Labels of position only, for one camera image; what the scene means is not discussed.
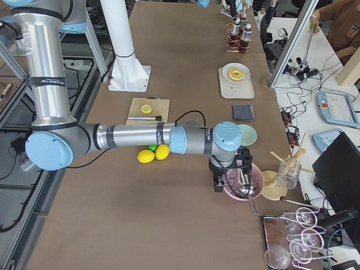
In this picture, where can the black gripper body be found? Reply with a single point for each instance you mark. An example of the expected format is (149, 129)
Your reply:
(216, 169)

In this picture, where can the tea bottle front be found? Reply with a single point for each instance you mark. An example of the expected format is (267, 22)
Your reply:
(246, 36)

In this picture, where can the tea bottle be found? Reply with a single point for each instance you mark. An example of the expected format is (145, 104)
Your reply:
(235, 30)
(246, 36)
(244, 20)

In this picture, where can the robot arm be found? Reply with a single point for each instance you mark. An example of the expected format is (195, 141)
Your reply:
(58, 138)

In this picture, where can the beige rabbit tray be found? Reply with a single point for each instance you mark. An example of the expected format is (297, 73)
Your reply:
(231, 90)

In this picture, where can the wine glass rack tray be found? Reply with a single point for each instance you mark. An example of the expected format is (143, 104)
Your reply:
(293, 239)

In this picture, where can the tea bottle back right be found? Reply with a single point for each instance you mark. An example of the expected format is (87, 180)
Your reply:
(235, 30)

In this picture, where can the tea bottle back left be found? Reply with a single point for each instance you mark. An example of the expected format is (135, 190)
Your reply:
(244, 20)

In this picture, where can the pink ice bowl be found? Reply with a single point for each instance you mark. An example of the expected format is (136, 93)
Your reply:
(234, 174)

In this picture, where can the green bowl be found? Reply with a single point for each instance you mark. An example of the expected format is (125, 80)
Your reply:
(249, 135)

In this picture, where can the metal scoop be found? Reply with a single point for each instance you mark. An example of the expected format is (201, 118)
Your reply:
(246, 190)

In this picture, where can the wooden stand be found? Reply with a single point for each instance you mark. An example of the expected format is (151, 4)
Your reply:
(272, 191)

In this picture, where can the grey folded cloth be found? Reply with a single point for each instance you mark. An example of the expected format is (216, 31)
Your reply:
(243, 112)

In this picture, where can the upper whole lemon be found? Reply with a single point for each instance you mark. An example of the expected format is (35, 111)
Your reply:
(162, 152)

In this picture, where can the whole lemon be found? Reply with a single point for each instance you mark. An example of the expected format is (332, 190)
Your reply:
(162, 152)
(145, 156)

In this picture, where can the glazed donut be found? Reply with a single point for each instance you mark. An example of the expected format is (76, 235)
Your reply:
(236, 74)

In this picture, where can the green lime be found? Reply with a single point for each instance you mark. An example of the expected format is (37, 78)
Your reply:
(152, 147)

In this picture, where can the white round plate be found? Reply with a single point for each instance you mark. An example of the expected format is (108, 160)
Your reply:
(230, 66)

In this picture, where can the black laptop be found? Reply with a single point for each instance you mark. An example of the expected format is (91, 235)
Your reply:
(337, 173)

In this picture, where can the steel muddler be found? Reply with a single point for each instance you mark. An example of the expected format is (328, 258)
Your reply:
(145, 118)

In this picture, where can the lower whole lemon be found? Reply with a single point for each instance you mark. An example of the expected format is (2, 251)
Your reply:
(145, 156)

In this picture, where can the wooden cutting board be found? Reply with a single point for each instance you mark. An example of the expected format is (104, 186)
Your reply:
(160, 107)

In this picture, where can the teach pendant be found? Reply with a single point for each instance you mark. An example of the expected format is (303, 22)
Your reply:
(336, 108)

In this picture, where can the half lemon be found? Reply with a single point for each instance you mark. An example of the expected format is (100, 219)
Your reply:
(146, 109)

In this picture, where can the person in brown sweater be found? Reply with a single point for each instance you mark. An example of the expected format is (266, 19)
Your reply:
(343, 34)

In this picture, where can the copper wire bottle rack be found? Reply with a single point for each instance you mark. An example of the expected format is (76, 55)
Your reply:
(232, 46)

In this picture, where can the white pedestal column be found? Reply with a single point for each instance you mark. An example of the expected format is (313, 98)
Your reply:
(128, 74)

